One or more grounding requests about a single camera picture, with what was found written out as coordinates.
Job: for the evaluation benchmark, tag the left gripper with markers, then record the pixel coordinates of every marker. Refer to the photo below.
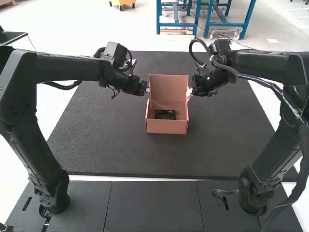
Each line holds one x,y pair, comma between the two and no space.
137,87

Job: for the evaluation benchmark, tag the black mat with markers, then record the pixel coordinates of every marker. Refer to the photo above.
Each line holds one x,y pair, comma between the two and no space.
101,125

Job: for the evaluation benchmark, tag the black chair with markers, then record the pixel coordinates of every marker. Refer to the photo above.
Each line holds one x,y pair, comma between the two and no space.
12,36

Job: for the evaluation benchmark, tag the black clamp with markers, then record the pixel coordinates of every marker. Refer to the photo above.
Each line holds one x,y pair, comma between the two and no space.
3,228

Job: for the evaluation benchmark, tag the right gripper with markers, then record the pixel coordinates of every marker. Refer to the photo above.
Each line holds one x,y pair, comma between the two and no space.
201,84

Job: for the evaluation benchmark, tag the dark base panel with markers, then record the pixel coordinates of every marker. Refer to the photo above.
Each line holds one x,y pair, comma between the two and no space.
217,217
154,205
84,205

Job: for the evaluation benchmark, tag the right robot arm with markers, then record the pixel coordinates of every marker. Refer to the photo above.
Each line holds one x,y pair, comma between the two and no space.
260,62

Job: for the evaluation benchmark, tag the yellow cart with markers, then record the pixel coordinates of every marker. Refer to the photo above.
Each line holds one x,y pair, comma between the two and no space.
123,2

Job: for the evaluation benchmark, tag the cardboard box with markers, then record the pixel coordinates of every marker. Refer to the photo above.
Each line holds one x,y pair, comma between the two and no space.
166,125

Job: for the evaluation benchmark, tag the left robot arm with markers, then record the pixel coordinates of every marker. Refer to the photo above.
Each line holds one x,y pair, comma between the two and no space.
60,65

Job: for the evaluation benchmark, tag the black square fan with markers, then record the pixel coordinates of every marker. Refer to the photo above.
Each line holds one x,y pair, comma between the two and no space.
165,114

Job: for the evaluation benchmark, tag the blue metal frame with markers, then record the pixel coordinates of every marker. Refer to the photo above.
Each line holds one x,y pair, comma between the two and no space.
158,17
224,23

